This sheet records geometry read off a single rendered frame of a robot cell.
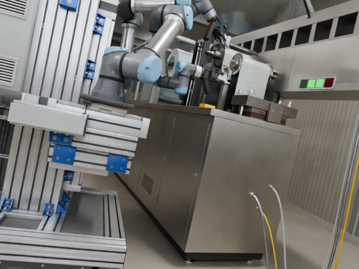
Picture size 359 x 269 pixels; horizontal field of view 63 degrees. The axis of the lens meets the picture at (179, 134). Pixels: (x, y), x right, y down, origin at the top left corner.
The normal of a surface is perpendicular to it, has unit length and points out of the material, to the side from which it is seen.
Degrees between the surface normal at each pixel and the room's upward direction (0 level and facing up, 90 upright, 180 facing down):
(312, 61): 90
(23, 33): 90
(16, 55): 90
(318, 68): 90
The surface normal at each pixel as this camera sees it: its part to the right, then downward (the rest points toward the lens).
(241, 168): 0.40, 0.12
